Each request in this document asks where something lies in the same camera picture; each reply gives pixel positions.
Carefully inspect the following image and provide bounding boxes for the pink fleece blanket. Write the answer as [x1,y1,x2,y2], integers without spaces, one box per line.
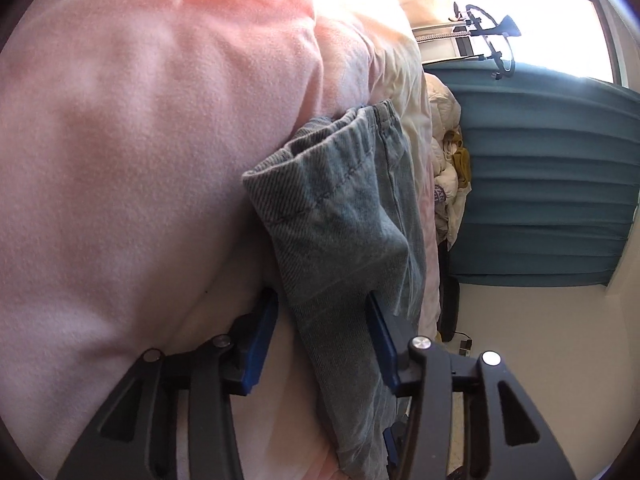
[0,0,441,480]

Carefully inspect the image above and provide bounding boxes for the yellow cloth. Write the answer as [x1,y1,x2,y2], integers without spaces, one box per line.
[442,130,474,190]

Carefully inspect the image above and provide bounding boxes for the pile of white clothes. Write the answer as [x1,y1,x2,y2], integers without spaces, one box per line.
[424,72,473,253]

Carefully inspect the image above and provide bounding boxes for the teal curtain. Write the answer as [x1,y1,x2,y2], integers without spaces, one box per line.
[422,59,640,288]

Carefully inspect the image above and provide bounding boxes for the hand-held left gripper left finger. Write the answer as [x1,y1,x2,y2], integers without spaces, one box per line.
[55,287,280,480]

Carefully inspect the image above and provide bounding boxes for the grey-blue denim pants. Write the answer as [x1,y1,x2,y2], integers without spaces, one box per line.
[241,99,428,480]

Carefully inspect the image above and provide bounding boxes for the window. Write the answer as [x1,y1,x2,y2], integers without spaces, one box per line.
[430,0,626,86]

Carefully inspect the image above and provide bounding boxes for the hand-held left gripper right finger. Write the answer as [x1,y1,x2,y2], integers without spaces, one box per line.
[365,292,578,480]

